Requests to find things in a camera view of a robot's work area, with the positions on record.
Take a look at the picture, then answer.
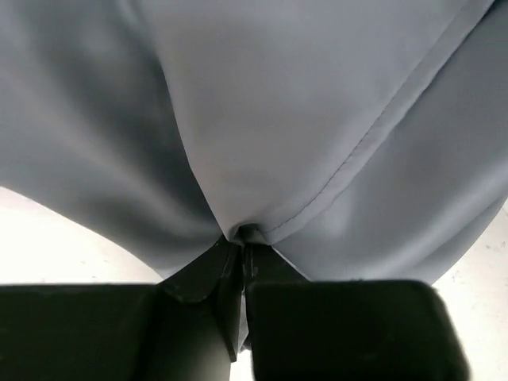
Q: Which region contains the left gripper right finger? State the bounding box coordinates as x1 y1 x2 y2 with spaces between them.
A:
244 245 470 381

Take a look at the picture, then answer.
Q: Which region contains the grey pillowcase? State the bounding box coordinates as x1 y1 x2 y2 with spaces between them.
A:
1 1 507 283

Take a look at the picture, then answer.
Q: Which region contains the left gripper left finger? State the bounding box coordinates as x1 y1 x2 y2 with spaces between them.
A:
1 240 238 380

